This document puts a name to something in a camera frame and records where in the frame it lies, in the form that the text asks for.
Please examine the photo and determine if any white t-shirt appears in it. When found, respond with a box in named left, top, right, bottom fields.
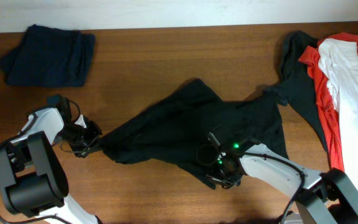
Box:
left=318, top=39, right=358, bottom=190

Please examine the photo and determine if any dark green-black garment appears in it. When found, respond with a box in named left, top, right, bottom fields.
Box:
left=264, top=30, right=328, bottom=152

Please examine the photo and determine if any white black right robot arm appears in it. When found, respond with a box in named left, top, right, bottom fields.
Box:
left=196, top=143, right=358, bottom=223

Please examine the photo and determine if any black t-shirt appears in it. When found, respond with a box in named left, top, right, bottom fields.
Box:
left=100, top=79, right=288, bottom=189

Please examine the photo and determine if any folded navy blue garment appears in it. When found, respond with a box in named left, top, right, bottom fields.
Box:
left=0, top=24, right=96, bottom=88

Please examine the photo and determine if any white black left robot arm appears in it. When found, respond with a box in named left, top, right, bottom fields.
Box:
left=0, top=106, right=102, bottom=224

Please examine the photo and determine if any red t-shirt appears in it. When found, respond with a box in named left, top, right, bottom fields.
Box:
left=298, top=32, right=358, bottom=171

